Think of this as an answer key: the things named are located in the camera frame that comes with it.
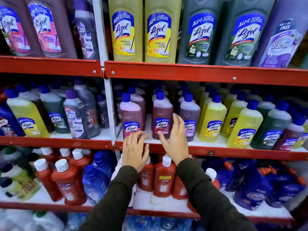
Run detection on person's left hand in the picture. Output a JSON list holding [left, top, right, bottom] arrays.
[[122, 130, 150, 174]]

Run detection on person's right hand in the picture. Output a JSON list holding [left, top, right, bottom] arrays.
[[158, 113, 193, 167]]

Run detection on purple Lizol bottle front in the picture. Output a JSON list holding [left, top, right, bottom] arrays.
[[179, 93, 201, 142]]

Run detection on dark pink Lizol bottle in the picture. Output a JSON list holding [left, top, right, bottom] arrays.
[[152, 91, 174, 140]]

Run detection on yellow Lizol bottle front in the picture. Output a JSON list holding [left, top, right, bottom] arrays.
[[199, 94, 227, 143]]

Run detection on rows of pink purple bottles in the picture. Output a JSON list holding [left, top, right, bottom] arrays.
[[113, 81, 195, 118]]

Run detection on row of small Lizol bottles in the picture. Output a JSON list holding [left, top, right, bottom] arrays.
[[192, 83, 264, 149]]

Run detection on grey cleaner bottle purple cap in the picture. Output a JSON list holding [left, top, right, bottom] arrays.
[[63, 89, 88, 140]]

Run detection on group of red white-capped bottles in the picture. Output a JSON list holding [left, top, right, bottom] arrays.
[[33, 147, 221, 214]]

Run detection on group of small blue bottles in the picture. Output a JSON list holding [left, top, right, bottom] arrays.
[[65, 213, 200, 231]]

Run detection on red and white metal shelf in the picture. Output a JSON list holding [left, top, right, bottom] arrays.
[[0, 0, 308, 231]]

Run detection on group of blue spray bottles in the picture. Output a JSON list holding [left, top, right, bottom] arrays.
[[201, 157, 308, 211]]

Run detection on green cleaner bottle blue cap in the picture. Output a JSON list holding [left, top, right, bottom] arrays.
[[245, 89, 263, 103], [250, 101, 292, 150], [256, 94, 276, 118]]

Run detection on wide green cleaner bottle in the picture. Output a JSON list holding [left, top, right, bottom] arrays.
[[39, 84, 71, 134]]

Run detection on white bottle green cap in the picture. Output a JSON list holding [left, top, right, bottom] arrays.
[[32, 210, 65, 231]]

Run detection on small maroon cleaner bottle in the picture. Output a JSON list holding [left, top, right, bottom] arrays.
[[273, 116, 306, 151]]

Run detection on large yellow Lizol bottle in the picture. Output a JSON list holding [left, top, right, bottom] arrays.
[[145, 0, 182, 64], [107, 0, 143, 62]]

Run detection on large green Lizol bottle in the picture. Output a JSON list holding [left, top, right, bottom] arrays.
[[214, 0, 276, 67], [177, 0, 224, 65]]

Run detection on wide yellow cleaner bottle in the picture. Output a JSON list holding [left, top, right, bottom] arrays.
[[4, 88, 50, 138]]

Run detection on small yellow cleaner bottle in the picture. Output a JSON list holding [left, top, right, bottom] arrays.
[[292, 119, 308, 150]]

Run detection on large grey cleaner bottle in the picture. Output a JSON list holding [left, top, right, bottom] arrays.
[[72, 0, 100, 61]]

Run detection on dark blue cleaner bottle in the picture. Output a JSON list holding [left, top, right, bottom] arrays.
[[0, 101, 26, 137]]

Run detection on plain white bottle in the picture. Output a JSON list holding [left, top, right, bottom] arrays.
[[0, 209, 34, 231]]

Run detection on large purple Bactin bottle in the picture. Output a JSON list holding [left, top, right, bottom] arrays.
[[251, 0, 308, 68]]

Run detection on large pink label cleaner bottle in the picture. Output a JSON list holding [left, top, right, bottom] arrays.
[[0, 0, 44, 57], [24, 0, 78, 59]]

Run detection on person's left forearm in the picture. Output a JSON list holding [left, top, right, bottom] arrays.
[[78, 165, 139, 231]]

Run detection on person's right forearm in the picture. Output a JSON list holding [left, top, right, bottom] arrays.
[[175, 157, 258, 231]]

